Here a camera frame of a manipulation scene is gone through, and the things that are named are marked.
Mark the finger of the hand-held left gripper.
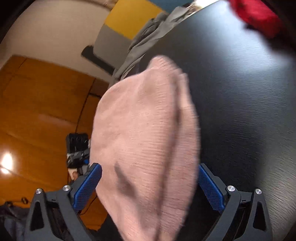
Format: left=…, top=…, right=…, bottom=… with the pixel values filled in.
left=78, top=159, right=91, bottom=176

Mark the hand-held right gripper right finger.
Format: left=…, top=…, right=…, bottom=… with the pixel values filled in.
left=198, top=163, right=273, bottom=241

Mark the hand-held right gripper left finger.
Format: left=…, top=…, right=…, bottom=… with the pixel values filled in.
left=24, top=163, right=102, bottom=241

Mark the pink knit sweater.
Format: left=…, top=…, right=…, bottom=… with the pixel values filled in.
left=89, top=55, right=201, bottom=241

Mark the person's left hand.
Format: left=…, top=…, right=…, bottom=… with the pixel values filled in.
left=68, top=167, right=79, bottom=181

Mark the grey garment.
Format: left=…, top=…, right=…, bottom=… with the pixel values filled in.
left=112, top=6, right=197, bottom=80

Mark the grey yellow blue chair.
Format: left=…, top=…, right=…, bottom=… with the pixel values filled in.
left=81, top=0, right=192, bottom=75

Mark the red knit sweater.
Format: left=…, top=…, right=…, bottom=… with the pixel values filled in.
left=228, top=0, right=284, bottom=39

